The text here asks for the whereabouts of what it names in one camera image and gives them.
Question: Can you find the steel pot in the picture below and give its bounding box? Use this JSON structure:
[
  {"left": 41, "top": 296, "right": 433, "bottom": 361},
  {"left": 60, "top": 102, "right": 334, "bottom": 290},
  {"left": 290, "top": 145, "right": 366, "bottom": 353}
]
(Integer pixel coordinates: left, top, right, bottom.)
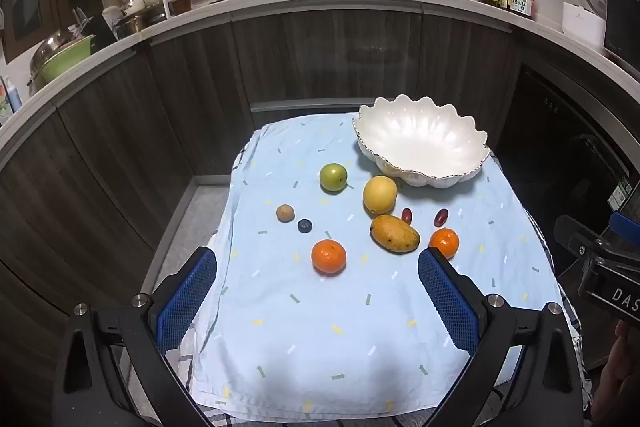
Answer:
[{"left": 115, "top": 4, "right": 171, "bottom": 38}]

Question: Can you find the black built-in dishwasher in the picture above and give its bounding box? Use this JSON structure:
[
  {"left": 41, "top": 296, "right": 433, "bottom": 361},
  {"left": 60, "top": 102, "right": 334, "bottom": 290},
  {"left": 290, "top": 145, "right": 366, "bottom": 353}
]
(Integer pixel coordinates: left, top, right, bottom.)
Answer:
[{"left": 495, "top": 62, "right": 640, "bottom": 368}]

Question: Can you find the light blue patterned cloth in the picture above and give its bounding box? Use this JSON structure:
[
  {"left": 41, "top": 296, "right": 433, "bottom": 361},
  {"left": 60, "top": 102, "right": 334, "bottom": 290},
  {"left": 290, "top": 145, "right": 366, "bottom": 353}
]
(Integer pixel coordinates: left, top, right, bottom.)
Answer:
[{"left": 190, "top": 112, "right": 576, "bottom": 423}]

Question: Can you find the blue spray bottle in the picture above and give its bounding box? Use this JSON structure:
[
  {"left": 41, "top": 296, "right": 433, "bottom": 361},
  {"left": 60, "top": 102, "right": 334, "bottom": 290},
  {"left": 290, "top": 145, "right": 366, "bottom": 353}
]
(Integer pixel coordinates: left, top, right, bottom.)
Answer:
[{"left": 0, "top": 77, "right": 23, "bottom": 122}]

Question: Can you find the dark wood kitchen cabinet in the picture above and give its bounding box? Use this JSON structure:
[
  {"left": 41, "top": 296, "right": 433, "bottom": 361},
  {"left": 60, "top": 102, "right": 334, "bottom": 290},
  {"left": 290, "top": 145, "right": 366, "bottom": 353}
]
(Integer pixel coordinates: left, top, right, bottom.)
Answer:
[{"left": 0, "top": 7, "right": 521, "bottom": 427}]

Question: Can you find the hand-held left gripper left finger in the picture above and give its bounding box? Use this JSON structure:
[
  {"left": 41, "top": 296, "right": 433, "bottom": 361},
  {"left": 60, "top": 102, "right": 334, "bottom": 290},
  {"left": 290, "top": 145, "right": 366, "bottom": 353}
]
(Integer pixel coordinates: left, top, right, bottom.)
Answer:
[{"left": 52, "top": 247, "right": 218, "bottom": 427}]

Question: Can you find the black utensil holder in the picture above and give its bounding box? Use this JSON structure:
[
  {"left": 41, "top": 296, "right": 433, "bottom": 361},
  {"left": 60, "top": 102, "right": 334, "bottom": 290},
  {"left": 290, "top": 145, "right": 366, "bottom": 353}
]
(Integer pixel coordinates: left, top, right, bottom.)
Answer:
[{"left": 85, "top": 14, "right": 118, "bottom": 52}]

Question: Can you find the white box appliance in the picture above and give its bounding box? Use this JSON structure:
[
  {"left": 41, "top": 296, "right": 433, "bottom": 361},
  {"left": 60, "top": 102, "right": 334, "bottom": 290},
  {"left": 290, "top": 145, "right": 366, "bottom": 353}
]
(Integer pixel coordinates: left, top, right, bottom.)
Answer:
[{"left": 561, "top": 2, "right": 607, "bottom": 48}]

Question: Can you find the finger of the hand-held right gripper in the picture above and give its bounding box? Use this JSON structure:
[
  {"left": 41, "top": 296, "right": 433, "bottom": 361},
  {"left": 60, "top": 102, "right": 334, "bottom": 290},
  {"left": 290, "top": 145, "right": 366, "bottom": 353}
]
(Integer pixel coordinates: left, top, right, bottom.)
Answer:
[
  {"left": 609, "top": 211, "right": 640, "bottom": 253},
  {"left": 554, "top": 215, "right": 608, "bottom": 260}
]

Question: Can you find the yellow lemon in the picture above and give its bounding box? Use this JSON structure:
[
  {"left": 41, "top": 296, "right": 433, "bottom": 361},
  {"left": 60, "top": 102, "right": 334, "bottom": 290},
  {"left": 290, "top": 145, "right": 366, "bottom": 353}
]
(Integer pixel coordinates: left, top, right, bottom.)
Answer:
[{"left": 363, "top": 175, "right": 399, "bottom": 215}]

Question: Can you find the orange tangerine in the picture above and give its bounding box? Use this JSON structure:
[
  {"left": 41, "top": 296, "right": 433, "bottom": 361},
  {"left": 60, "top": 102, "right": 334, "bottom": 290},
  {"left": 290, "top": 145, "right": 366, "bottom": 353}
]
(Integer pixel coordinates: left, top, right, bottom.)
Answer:
[
  {"left": 428, "top": 228, "right": 460, "bottom": 259},
  {"left": 311, "top": 239, "right": 347, "bottom": 277}
]

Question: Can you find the white scalloped bowl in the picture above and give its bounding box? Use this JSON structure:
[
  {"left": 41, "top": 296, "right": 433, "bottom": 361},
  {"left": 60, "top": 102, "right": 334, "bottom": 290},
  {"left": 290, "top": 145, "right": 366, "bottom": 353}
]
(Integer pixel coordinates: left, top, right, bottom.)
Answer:
[{"left": 352, "top": 94, "right": 491, "bottom": 188}]

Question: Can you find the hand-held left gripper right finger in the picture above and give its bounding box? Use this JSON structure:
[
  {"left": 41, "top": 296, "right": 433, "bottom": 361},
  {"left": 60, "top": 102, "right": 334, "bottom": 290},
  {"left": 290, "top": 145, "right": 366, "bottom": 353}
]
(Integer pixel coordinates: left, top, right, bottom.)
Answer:
[{"left": 417, "top": 247, "right": 586, "bottom": 427}]

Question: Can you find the black microwave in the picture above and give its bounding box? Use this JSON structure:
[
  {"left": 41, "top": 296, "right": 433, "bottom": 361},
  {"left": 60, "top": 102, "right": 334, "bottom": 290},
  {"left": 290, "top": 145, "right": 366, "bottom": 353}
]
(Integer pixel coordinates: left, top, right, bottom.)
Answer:
[{"left": 602, "top": 0, "right": 640, "bottom": 60}]

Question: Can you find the green apple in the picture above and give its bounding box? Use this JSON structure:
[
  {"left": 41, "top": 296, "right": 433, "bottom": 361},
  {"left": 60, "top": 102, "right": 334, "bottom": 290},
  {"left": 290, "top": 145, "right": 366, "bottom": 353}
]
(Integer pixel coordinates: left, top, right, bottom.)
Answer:
[{"left": 320, "top": 163, "right": 348, "bottom": 194}]

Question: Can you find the person's right hand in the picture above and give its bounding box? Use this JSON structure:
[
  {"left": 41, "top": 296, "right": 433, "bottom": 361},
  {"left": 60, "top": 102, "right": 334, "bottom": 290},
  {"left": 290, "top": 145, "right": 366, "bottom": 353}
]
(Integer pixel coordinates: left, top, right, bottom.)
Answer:
[{"left": 591, "top": 321, "right": 640, "bottom": 427}]

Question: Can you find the yellow mango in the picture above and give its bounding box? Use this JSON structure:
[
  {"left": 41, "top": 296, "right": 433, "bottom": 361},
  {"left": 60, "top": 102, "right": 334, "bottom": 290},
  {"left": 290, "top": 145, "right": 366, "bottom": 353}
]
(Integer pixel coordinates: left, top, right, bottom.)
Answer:
[{"left": 370, "top": 215, "right": 421, "bottom": 254}]

